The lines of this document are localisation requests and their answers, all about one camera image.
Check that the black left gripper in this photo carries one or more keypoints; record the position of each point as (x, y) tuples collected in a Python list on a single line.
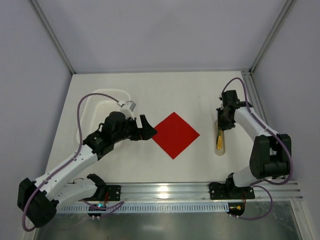
[(137, 129)]

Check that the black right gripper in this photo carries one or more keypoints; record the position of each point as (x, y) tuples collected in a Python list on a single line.
[(224, 121)]

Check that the gold knife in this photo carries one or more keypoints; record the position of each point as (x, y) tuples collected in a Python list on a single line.
[(219, 140)]

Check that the red paper napkin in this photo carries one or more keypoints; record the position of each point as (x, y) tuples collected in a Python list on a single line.
[(174, 135)]

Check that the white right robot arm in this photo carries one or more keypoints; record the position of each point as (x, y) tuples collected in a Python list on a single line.
[(247, 176)]

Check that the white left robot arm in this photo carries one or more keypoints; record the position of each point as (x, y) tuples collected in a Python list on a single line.
[(40, 199)]

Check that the beige oblong utensil tray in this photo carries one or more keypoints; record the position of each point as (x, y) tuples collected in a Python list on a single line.
[(223, 150)]

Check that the white perforated plastic basket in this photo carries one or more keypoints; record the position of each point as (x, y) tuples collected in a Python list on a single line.
[(98, 107)]

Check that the right black connector box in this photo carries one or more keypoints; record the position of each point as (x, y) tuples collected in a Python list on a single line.
[(236, 209)]

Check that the black connector box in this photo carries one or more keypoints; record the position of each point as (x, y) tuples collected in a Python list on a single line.
[(236, 209), (95, 211)]

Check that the left black connector box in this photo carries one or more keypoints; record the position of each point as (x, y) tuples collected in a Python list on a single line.
[(95, 211)]

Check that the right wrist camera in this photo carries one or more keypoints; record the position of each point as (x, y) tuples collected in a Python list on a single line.
[(220, 97)]

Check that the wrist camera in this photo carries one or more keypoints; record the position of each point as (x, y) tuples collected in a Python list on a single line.
[(220, 97), (127, 108)]

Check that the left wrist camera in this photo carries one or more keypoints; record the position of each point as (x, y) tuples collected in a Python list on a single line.
[(127, 108)]

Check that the aluminium right side rail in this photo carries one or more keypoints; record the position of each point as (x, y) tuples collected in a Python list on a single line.
[(260, 112)]

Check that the aluminium rail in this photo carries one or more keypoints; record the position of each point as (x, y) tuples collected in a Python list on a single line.
[(199, 191), (260, 112)]

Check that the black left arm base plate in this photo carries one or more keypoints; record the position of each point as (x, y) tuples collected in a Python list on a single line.
[(112, 193)]

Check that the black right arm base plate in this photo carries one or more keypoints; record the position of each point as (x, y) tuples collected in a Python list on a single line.
[(224, 191)]

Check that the white slotted cable duct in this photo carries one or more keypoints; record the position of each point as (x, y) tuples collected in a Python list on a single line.
[(150, 208)]

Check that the aluminium front rail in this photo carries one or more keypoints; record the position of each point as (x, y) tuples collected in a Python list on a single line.
[(199, 191)]

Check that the right aluminium frame post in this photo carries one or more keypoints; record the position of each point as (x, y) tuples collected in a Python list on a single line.
[(279, 21)]

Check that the aluminium frame post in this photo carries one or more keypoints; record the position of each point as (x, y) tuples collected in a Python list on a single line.
[(51, 34), (279, 21)]

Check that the left aluminium frame post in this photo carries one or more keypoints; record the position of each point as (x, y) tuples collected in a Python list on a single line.
[(51, 34)]

